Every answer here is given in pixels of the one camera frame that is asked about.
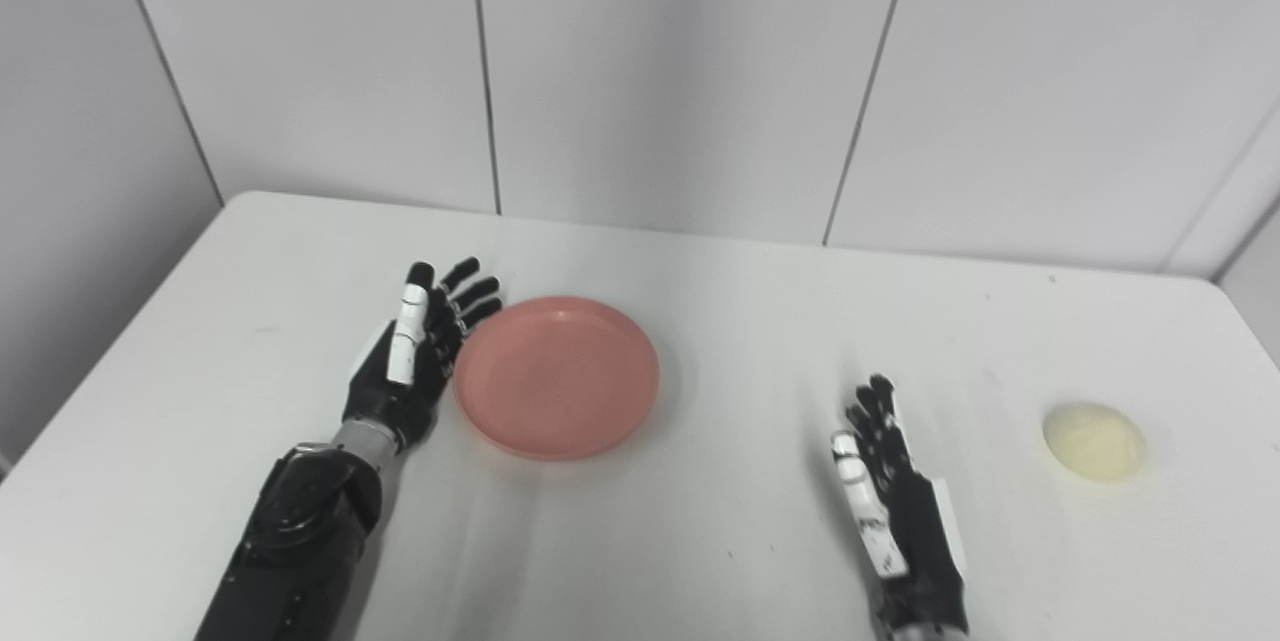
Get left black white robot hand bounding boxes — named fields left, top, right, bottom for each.
left=341, top=257, right=504, bottom=455

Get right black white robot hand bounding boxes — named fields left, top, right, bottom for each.
left=830, top=374, right=973, bottom=641

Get pink round plate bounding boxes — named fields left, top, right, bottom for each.
left=452, top=296, right=661, bottom=463

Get cream steamed bun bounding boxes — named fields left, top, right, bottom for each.
left=1042, top=402, right=1148, bottom=482

